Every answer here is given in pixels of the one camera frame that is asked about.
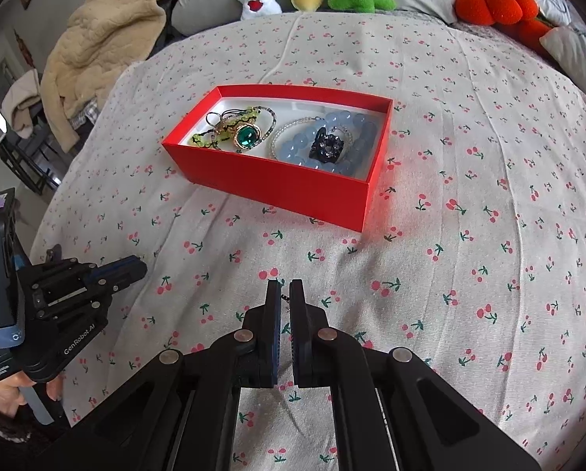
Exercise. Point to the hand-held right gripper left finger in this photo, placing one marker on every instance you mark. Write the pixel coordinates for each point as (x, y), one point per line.
(275, 343)

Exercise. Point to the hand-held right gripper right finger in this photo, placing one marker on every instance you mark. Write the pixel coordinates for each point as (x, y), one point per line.
(294, 343)

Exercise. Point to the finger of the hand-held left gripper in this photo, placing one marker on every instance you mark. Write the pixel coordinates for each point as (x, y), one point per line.
(121, 267)
(77, 304)

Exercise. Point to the red jewelry box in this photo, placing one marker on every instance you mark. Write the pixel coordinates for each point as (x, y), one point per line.
(283, 191)

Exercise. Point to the person's left forearm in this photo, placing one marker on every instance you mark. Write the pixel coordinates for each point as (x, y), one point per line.
(3, 427)

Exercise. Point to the person's left hand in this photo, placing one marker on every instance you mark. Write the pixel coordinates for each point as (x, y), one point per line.
(8, 392)

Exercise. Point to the black chair with cloth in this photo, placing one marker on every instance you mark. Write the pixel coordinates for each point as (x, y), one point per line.
(25, 122)

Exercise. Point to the cherry print bed sheet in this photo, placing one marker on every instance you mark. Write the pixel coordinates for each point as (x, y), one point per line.
(469, 230)

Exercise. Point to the beige quilted blanket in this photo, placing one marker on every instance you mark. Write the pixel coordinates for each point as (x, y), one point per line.
(101, 34)

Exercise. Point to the orange plush toy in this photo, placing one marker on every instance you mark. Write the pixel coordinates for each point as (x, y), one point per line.
(494, 5)

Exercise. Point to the white pillow with dark print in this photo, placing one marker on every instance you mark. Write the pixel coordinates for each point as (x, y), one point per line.
(575, 59)

